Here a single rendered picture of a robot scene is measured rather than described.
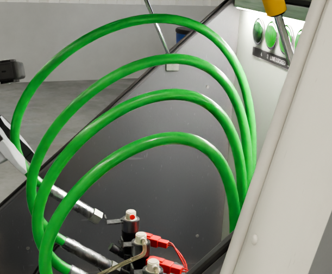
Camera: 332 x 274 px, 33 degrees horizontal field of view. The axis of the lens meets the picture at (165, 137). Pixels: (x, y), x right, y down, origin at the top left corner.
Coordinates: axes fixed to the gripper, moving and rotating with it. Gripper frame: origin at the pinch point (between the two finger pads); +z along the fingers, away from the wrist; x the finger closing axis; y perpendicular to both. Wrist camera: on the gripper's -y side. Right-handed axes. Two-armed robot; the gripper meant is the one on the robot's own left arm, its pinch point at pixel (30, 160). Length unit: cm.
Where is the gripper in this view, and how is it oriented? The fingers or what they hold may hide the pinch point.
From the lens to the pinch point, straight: 84.9
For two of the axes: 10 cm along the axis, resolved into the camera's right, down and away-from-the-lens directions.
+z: 6.6, 7.5, 0.8
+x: 0.4, 0.7, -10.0
